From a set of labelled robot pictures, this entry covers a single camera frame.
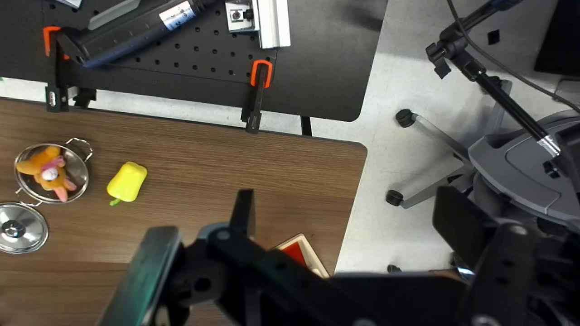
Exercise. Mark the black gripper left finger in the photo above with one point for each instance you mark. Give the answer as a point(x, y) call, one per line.
point(136, 298)

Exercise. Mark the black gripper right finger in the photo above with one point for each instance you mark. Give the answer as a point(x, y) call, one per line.
point(498, 292)

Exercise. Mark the orange plush toy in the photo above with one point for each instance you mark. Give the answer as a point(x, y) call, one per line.
point(47, 169)

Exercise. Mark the silver pot lid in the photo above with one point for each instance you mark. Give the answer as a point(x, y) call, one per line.
point(21, 229)

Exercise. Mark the silver pot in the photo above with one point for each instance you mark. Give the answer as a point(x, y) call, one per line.
point(76, 155)

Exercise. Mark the grey office chair base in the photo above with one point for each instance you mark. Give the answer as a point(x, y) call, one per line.
point(503, 171)

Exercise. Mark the red wooden box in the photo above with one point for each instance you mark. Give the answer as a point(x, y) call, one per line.
point(302, 253)

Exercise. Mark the orange black clamp left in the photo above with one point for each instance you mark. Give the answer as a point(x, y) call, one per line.
point(59, 93)

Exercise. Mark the orange black clamp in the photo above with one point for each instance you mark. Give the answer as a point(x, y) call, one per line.
point(59, 93)
point(261, 73)

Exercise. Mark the black tripod stand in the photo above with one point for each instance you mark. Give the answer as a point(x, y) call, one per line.
point(451, 48)

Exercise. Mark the aluminium extrusion rail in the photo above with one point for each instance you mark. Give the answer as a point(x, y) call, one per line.
point(271, 24)

